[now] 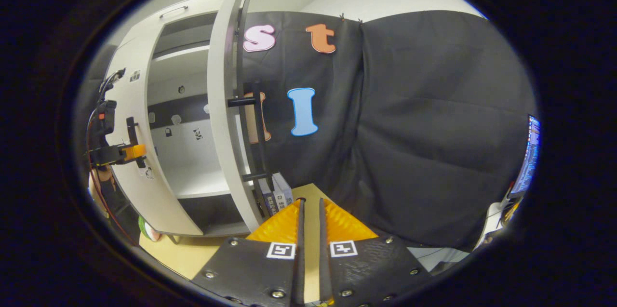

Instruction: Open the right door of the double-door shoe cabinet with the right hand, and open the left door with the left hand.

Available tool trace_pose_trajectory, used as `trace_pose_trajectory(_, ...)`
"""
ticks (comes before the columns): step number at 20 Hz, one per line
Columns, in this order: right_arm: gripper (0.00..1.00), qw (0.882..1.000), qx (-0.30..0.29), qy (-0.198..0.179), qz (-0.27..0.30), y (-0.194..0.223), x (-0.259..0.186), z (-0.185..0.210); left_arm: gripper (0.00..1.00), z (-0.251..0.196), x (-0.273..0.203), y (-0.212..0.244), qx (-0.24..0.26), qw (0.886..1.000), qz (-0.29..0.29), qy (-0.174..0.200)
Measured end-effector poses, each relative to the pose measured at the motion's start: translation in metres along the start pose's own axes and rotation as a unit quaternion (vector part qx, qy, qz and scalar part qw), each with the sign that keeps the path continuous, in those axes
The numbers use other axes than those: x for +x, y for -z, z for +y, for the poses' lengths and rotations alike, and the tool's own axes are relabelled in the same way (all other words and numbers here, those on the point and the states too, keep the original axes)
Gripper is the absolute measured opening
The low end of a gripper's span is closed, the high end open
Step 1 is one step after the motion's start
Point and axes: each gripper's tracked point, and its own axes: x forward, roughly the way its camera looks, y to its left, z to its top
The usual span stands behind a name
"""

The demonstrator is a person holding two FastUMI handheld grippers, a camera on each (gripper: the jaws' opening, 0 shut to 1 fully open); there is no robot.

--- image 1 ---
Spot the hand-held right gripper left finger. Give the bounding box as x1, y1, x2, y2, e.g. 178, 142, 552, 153
190, 197, 307, 307

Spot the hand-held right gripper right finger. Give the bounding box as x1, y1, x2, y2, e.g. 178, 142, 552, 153
318, 198, 434, 307

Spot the white shoe cabinet door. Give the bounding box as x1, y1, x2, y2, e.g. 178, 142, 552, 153
207, 0, 266, 234
105, 23, 203, 237

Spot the white double-door shoe cabinet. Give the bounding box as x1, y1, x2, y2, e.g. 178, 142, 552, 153
104, 0, 270, 239

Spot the white cabinet shelf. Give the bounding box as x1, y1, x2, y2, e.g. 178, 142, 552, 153
166, 162, 233, 200
152, 45, 211, 63

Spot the white cabinet top panel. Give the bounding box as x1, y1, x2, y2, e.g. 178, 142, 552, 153
113, 0, 230, 52

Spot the dark blue box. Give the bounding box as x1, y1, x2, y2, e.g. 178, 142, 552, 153
257, 178, 280, 217

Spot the green and white packet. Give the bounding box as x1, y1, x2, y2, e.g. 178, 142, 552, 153
138, 215, 163, 243

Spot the pale blue box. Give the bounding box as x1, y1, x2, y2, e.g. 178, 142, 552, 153
271, 173, 294, 207

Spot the black backdrop cloth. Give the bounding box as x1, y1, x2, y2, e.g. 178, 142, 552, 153
236, 10, 538, 253

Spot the computer monitor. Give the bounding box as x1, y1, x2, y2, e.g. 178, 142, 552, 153
510, 114, 542, 197

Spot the cabinet top panel handle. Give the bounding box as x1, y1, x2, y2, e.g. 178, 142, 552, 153
159, 5, 189, 19

